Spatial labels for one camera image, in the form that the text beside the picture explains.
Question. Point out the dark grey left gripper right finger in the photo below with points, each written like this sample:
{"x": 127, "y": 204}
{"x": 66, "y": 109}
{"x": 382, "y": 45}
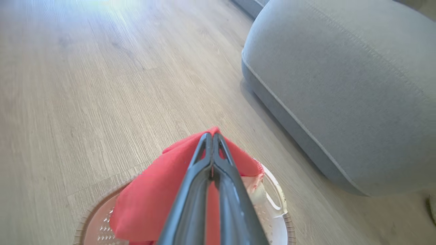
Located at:
{"x": 235, "y": 214}

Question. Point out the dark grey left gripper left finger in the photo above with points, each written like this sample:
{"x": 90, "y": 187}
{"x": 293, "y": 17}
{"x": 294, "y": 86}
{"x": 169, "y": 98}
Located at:
{"x": 190, "y": 211}

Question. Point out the red cloth garment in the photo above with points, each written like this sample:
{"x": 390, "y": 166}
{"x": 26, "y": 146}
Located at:
{"x": 153, "y": 197}

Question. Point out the cream perforated plastic laundry basket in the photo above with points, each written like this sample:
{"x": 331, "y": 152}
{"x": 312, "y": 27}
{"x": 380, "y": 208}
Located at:
{"x": 276, "y": 231}

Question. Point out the grey fabric seat cushion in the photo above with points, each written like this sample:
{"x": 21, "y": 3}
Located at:
{"x": 340, "y": 85}

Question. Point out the cream pink cloth garment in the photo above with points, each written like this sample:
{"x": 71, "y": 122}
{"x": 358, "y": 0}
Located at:
{"x": 256, "y": 191}

